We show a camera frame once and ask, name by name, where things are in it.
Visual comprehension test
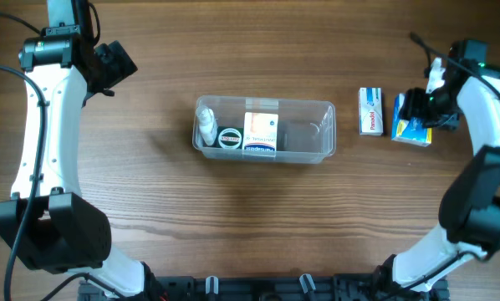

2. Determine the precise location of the blue yellow VapoDrops box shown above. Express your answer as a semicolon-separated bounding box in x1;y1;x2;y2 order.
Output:
390;94;432;147

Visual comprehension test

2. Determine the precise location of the white Panadol box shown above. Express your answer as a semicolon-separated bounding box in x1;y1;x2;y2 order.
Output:
358;88;384;135

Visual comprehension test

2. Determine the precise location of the white spray bottle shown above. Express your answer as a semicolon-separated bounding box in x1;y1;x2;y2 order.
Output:
196;105;217;146

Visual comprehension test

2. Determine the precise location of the green round-logo packet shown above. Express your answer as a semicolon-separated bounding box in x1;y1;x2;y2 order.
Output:
215;126;243;149

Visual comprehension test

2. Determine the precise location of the white orange medicine box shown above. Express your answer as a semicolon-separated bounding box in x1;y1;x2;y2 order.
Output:
242;112;278;157

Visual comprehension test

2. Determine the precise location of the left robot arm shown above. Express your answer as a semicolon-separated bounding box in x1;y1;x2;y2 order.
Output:
0;0;162;300

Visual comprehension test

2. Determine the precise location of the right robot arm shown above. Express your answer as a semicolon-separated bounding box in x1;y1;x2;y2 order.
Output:
370;33;500;300

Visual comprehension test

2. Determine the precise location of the clear plastic container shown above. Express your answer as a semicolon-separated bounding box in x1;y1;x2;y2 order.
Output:
192;95;337;164

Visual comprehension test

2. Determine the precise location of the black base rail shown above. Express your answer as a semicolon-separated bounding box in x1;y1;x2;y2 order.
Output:
77;273;448;301

